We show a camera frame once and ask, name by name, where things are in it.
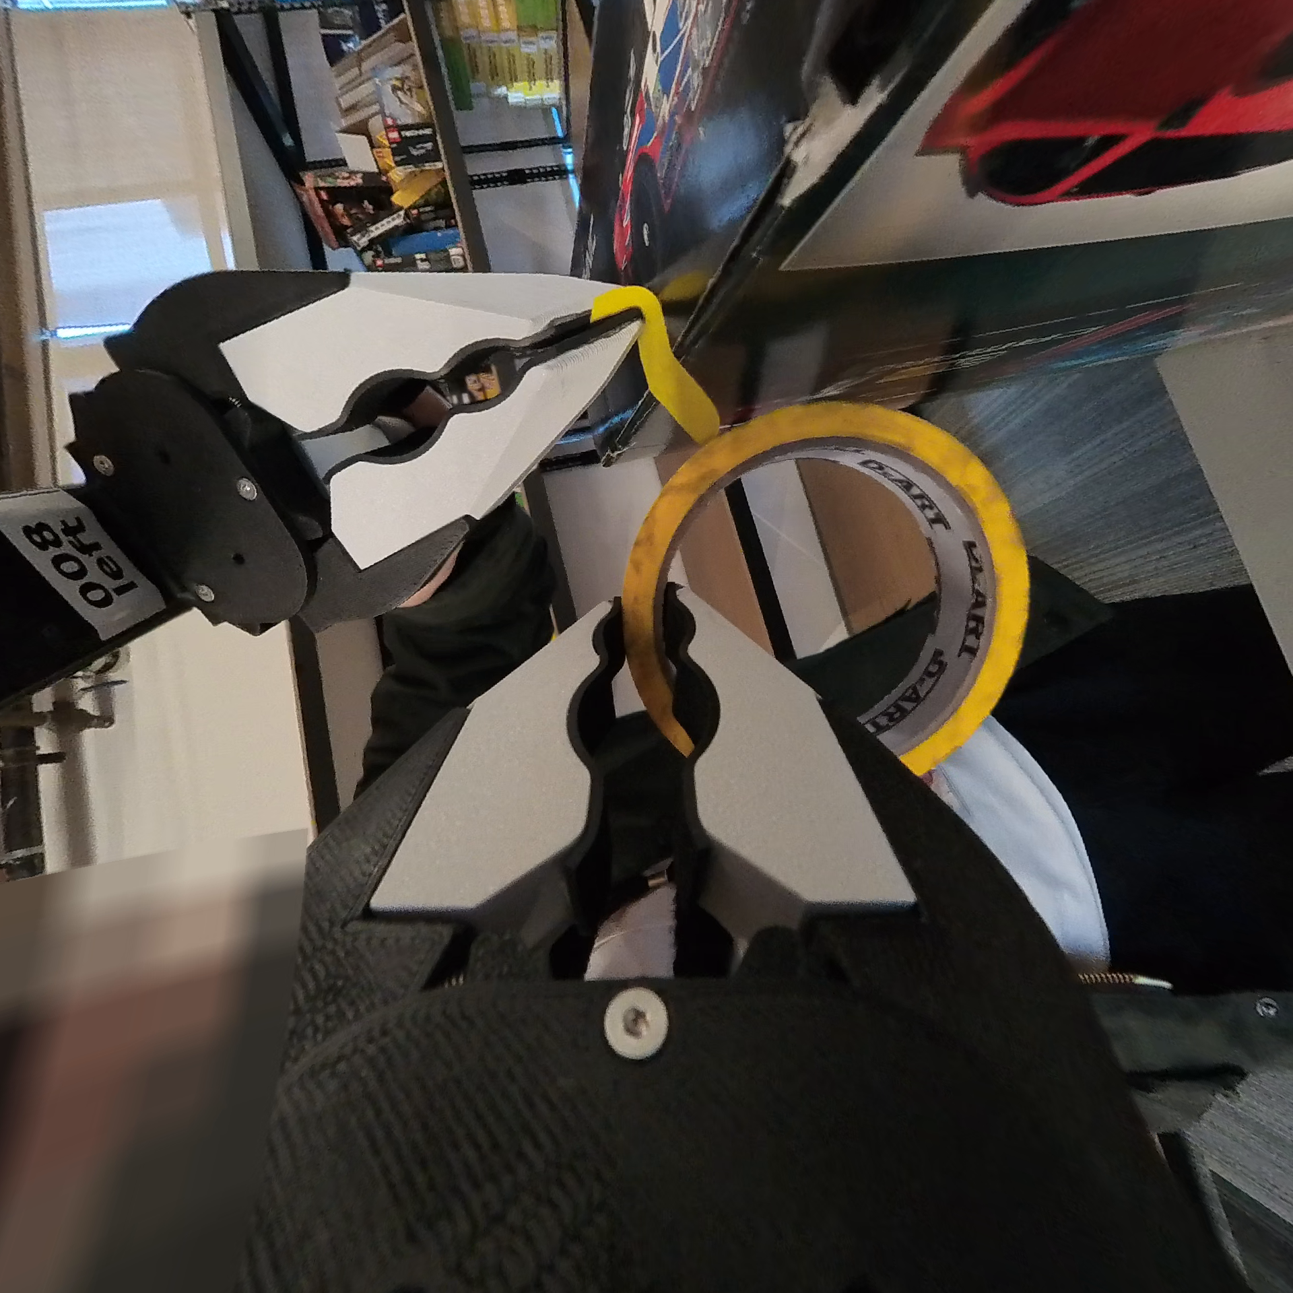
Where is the black lego box race car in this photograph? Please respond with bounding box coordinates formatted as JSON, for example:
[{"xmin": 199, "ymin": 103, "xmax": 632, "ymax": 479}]
[{"xmin": 569, "ymin": 0, "xmax": 1293, "ymax": 467}]

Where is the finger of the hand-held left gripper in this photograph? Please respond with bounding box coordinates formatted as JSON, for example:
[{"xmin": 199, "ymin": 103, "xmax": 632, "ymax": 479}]
[
  {"xmin": 217, "ymin": 273, "xmax": 619, "ymax": 438},
  {"xmin": 299, "ymin": 317, "xmax": 648, "ymax": 634}
]

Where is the white shirt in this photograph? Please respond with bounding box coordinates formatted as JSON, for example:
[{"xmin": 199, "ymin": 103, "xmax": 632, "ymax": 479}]
[{"xmin": 929, "ymin": 717, "xmax": 1111, "ymax": 971}]

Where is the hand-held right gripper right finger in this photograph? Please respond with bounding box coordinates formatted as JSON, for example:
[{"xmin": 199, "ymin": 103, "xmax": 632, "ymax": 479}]
[{"xmin": 661, "ymin": 582, "xmax": 923, "ymax": 935}]

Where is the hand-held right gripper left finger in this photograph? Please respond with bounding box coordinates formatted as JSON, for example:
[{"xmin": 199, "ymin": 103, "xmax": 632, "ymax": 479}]
[{"xmin": 365, "ymin": 596, "xmax": 621, "ymax": 919}]

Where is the yellow tape roll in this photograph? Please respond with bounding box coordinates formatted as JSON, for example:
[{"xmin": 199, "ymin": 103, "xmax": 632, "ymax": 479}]
[{"xmin": 590, "ymin": 284, "xmax": 1031, "ymax": 779}]

